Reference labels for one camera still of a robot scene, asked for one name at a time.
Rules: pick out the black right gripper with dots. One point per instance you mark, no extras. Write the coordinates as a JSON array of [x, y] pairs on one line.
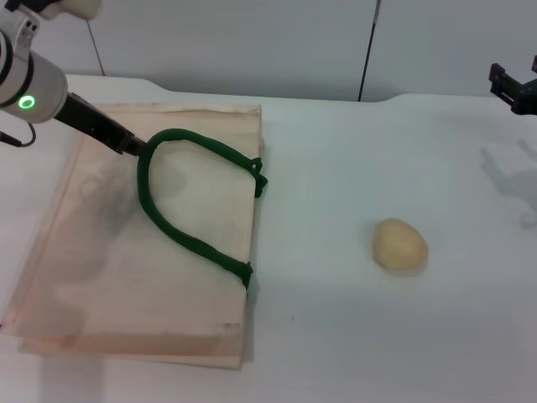
[[526, 98]]

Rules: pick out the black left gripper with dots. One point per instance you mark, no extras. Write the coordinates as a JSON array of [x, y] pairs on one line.
[[94, 124]]

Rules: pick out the round egg yolk pastry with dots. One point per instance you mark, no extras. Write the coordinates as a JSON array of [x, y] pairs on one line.
[[400, 247]]

